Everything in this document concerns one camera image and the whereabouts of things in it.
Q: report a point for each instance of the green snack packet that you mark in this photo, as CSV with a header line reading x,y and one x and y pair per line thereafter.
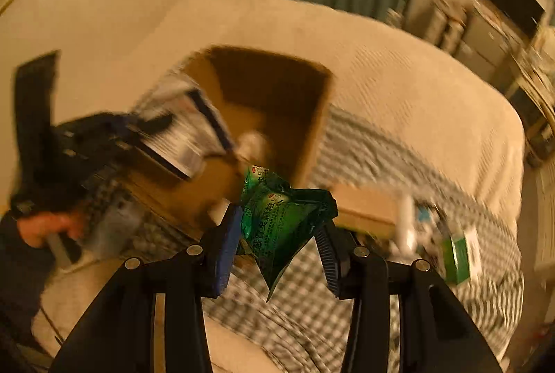
x,y
277,225

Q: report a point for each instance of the small blue white item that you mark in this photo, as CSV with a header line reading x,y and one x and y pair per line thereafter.
x,y
425,219

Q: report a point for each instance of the white storage crate stack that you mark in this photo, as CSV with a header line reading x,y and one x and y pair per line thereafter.
x,y
444,26

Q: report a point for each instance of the white packet with dark stripes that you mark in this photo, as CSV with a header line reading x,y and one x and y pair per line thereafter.
x,y
186,126

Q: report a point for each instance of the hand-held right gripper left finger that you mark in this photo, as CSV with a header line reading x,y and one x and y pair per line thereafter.
x,y
227,251

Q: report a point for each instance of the grey checked cloth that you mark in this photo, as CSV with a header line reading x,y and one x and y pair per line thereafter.
x,y
377,158

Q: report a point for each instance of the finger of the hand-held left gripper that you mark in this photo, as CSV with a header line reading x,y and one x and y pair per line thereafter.
x,y
106,178
151,124

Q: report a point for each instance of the cream ribbed blanket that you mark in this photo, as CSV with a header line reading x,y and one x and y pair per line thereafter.
x,y
412,87

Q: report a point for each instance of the green and white box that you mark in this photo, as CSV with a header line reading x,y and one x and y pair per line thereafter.
x,y
459,256

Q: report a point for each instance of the flat tan box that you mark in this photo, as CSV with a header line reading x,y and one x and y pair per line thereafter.
x,y
368,208

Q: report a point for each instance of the small white bottle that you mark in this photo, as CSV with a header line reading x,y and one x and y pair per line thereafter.
x,y
405,225

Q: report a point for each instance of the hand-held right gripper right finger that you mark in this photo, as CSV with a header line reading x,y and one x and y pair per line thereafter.
x,y
330,267

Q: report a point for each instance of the person's left hand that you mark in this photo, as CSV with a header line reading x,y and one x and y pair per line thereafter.
x,y
43,228

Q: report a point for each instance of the brown cardboard box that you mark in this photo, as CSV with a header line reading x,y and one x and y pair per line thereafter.
x,y
269,95

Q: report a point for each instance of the grey mini fridge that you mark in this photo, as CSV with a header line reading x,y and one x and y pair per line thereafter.
x,y
483,39

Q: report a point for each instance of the person's left forearm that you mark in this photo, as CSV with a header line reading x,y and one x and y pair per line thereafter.
x,y
17,282

